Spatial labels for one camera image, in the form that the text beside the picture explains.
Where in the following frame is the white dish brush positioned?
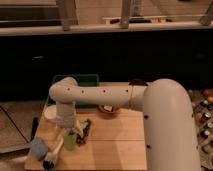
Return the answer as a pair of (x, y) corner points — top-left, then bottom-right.
(43, 139), (63, 170)

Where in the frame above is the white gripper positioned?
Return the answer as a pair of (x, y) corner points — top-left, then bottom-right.
(56, 102), (77, 130)

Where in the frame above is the green plastic cup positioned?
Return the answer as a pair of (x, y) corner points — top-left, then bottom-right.
(63, 132), (77, 151)

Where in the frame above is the black handle at table edge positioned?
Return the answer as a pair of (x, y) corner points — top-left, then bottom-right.
(31, 117), (39, 140)

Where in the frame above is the red bowl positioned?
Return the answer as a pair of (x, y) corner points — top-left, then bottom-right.
(98, 105), (120, 114)

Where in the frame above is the green plastic tray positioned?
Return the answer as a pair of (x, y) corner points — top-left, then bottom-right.
(46, 74), (100, 108)

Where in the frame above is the white plastic cup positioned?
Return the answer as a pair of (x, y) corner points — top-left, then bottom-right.
(44, 105), (56, 120)

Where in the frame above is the dark patterned fork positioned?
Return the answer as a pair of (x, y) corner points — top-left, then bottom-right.
(76, 119), (91, 146)

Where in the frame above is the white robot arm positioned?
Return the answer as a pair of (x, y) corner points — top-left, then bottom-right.
(49, 77), (201, 171)

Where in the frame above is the white box in bowl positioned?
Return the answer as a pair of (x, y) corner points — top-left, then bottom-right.
(103, 105), (113, 112)

